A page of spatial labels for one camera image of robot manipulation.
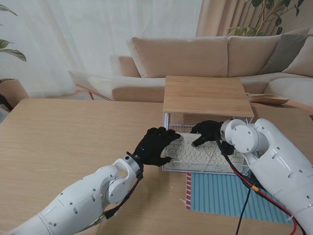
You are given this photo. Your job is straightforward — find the broad-leaf green plant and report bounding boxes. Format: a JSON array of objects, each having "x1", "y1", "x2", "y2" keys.
[{"x1": 0, "y1": 3, "x2": 27, "y2": 63}]

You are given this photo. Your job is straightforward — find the wooden-topped tabletop organizer frame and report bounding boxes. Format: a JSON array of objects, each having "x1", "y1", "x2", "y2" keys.
[{"x1": 162, "y1": 75, "x2": 255, "y2": 142}]

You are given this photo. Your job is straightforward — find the arm black red cable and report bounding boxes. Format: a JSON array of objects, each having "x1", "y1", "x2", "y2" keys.
[
  {"x1": 92, "y1": 163, "x2": 145, "y2": 226},
  {"x1": 216, "y1": 139, "x2": 308, "y2": 235}
]

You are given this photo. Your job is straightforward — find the grey sofa cushion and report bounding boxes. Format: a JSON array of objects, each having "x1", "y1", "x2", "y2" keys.
[{"x1": 259, "y1": 33, "x2": 313, "y2": 75}]

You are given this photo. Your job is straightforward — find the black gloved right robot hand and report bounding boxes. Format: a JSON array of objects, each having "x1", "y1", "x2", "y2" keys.
[{"x1": 190, "y1": 119, "x2": 224, "y2": 147}]

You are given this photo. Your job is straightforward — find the left arm black red cable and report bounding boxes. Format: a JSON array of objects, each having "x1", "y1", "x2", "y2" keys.
[{"x1": 92, "y1": 163, "x2": 145, "y2": 226}]

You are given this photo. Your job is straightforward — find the white wire mesh drawer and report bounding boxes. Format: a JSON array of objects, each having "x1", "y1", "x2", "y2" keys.
[{"x1": 161, "y1": 112, "x2": 254, "y2": 176}]

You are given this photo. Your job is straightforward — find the white lounge chair wooden legs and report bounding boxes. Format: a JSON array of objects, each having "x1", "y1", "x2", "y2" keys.
[{"x1": 68, "y1": 70, "x2": 118, "y2": 101}]

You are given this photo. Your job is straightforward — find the beige pleated curtain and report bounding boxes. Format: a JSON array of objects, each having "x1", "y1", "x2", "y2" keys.
[{"x1": 195, "y1": 0, "x2": 313, "y2": 37}]

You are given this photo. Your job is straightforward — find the cream round-key keyboard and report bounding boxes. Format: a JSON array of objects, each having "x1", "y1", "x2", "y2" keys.
[{"x1": 165, "y1": 132, "x2": 245, "y2": 169}]

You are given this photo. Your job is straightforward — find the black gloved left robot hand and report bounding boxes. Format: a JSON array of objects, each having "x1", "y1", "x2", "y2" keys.
[{"x1": 133, "y1": 126, "x2": 181, "y2": 167}]

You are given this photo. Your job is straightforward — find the beige fabric sofa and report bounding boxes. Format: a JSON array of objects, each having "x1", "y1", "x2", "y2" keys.
[{"x1": 112, "y1": 28, "x2": 313, "y2": 102}]

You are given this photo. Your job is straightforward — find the light beige sofa cushion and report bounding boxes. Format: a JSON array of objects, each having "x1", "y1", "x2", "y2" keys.
[{"x1": 282, "y1": 36, "x2": 313, "y2": 78}]

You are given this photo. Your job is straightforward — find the shallow wooden tray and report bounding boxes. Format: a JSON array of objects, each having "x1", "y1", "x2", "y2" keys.
[{"x1": 246, "y1": 93, "x2": 290, "y2": 105}]

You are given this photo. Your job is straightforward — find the tall green leafy plant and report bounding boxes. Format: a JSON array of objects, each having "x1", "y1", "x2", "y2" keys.
[{"x1": 227, "y1": 0, "x2": 301, "y2": 37}]

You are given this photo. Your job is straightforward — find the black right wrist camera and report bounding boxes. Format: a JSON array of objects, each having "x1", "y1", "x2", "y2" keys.
[{"x1": 221, "y1": 141, "x2": 237, "y2": 156}]

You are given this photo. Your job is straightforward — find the blue striped red-bordered mouse pad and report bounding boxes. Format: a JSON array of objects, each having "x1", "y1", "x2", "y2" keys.
[{"x1": 185, "y1": 172, "x2": 294, "y2": 225}]

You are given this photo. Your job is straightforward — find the sheer white curtain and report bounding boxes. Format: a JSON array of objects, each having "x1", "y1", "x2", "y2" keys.
[{"x1": 0, "y1": 0, "x2": 203, "y2": 98}]

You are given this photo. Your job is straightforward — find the right arm black red cable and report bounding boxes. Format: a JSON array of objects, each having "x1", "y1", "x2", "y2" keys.
[{"x1": 216, "y1": 139, "x2": 308, "y2": 235}]

